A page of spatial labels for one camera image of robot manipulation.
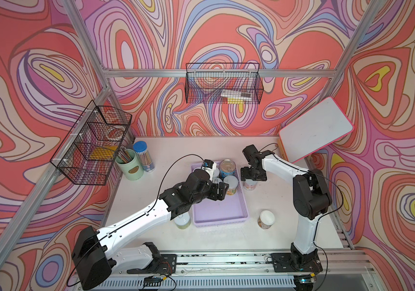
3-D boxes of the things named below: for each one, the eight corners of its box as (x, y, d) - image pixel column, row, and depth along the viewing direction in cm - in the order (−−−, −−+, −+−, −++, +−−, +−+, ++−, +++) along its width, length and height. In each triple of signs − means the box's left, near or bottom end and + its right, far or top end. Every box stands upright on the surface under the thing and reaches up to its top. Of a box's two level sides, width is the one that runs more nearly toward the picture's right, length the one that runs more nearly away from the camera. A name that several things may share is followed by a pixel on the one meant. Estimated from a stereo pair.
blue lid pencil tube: (142, 174, 105) (131, 151, 90) (145, 163, 110) (135, 140, 94) (153, 174, 105) (144, 151, 90) (156, 163, 110) (147, 140, 94)
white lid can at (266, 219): (258, 228, 84) (262, 223, 79) (256, 215, 88) (259, 210, 83) (272, 228, 84) (276, 223, 79) (269, 215, 88) (273, 210, 83)
